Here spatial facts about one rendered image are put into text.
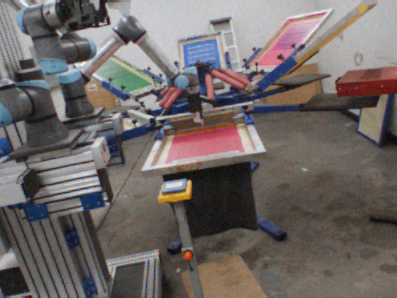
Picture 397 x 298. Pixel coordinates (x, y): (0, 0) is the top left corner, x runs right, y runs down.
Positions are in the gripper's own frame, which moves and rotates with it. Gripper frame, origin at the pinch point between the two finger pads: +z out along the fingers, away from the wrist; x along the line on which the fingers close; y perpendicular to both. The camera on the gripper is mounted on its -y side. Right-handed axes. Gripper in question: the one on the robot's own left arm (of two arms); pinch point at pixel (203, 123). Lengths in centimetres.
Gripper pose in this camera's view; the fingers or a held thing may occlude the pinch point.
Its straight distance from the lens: 207.9
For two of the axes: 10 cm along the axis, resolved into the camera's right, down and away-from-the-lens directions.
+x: -0.4, 3.2, -9.5
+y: -9.8, 1.6, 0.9
